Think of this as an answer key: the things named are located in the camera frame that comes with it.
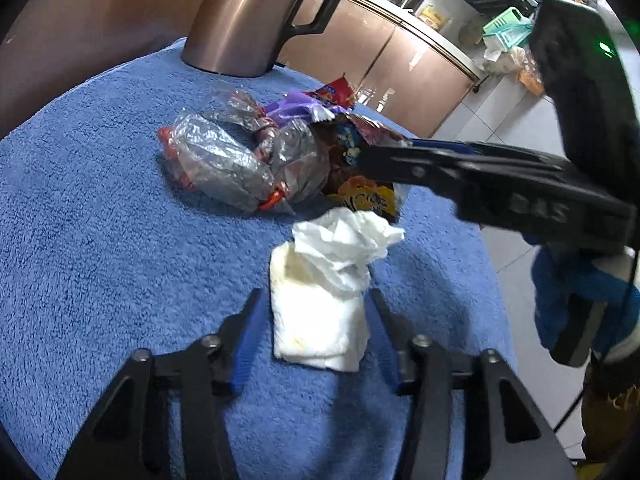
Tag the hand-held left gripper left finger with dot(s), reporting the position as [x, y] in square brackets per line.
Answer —
[247, 345]

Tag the blue terry towel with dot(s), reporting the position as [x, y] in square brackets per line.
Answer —
[100, 210]

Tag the white tissue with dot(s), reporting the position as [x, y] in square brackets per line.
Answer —
[340, 240]

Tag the green plastic basket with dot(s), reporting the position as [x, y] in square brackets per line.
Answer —
[505, 32]

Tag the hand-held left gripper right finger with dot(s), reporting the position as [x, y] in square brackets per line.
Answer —
[385, 342]

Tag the copper kitchen cabinet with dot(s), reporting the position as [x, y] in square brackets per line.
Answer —
[400, 60]

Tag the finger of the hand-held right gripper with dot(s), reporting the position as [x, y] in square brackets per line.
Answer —
[450, 146]
[400, 167]

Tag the person's right hand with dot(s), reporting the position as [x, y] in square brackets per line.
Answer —
[560, 275]

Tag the small red snack packet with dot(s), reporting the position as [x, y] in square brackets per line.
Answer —
[340, 91]

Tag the white plastic bag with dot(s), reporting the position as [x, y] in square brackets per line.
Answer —
[502, 60]

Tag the red snack bag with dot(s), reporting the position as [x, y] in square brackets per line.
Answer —
[350, 182]

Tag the purple snack wrapper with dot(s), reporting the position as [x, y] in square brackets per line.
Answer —
[295, 105]

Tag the copper steel kettle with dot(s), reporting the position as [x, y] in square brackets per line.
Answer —
[240, 20]

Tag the white paper napkin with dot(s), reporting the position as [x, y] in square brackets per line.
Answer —
[310, 330]

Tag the clear plastic wrapper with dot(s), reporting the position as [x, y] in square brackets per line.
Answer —
[215, 155]

